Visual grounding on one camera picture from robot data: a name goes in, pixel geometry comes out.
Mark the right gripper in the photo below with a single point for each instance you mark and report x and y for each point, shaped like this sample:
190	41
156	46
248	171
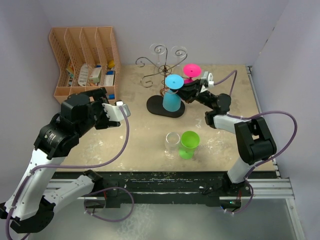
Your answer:
188	96

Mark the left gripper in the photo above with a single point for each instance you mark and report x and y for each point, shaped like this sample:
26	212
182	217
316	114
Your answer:
105	121

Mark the blue plastic wine glass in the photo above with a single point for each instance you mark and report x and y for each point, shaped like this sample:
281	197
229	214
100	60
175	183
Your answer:
171	101

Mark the pink plastic wine glass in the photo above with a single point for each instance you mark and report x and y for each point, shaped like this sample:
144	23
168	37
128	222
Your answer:
191	70

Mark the clear short wine glass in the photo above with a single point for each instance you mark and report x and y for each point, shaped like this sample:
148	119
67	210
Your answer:
180	53

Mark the green plastic wine glass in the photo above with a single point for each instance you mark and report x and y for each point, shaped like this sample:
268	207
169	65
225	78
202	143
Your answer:
189	141

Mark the clear tall flute glass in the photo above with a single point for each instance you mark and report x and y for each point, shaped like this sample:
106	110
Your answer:
157	49

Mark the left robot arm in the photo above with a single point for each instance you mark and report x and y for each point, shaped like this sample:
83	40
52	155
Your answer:
30	209

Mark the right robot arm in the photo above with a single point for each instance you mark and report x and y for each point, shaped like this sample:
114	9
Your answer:
254	140

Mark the metal wine glass rack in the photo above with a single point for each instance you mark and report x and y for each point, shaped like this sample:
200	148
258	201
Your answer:
154	104

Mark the clear front wine glass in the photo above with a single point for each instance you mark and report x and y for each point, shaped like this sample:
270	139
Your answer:
172	144

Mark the blue capped small bottle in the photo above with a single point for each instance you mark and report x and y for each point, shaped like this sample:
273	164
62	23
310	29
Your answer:
111	97

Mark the blue white box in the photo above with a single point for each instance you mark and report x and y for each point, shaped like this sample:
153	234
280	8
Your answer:
109	78

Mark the white blister pack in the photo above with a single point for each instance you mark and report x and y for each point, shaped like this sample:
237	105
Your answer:
83	75

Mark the white medicine box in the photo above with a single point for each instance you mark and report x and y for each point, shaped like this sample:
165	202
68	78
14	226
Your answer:
95	76

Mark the yellow small object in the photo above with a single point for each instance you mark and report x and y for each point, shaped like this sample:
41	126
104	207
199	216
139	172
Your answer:
111	64

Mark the colourful booklet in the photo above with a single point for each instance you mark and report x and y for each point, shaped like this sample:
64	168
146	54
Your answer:
70	72

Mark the peach plastic file organizer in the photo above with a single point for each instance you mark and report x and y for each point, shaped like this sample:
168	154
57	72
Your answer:
88	58

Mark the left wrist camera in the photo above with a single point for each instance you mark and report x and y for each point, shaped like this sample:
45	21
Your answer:
117	112

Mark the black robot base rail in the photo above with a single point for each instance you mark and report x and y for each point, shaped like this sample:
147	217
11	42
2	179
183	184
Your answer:
209	188

